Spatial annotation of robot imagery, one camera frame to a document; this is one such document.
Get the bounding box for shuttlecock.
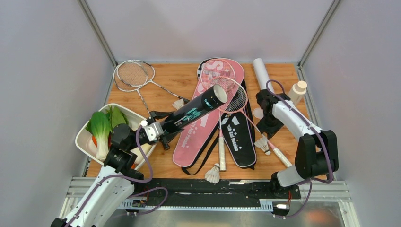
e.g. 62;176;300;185
205;163;220;184
173;99;185;110
254;136;271;156

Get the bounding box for black shuttlecock tube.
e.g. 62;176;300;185
138;84;229;146

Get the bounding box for white shuttlecock tube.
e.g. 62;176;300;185
252;58;275;93

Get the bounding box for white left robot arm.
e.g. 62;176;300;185
51;111;182;227

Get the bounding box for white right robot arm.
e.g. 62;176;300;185
256;89;339;198

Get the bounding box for pink racket cover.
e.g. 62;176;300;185
173;58;244;167

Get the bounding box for black racket cover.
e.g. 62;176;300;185
197;57;257;170

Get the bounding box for green leafy vegetable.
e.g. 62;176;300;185
106;106;129;132

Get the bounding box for pink racket lower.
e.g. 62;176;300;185
223;80;292;167

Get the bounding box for pink racket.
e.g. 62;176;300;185
223;80;292;167
200;58;235;172

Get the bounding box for cream bottle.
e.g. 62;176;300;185
287;80;308;106

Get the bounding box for green bok choy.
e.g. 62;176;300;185
85;111;111;161

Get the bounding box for black silver racket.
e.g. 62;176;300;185
113;61;191;151

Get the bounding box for white silver racket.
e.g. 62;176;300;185
114;60;154;115

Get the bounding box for orange carrot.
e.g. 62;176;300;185
91;136;97;148

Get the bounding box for pink racket upper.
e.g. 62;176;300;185
200;58;235;172

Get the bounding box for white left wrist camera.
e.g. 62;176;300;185
140;120;164;144

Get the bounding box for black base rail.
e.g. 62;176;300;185
134;178;301;208

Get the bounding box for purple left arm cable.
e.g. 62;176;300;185
64;125;169;227

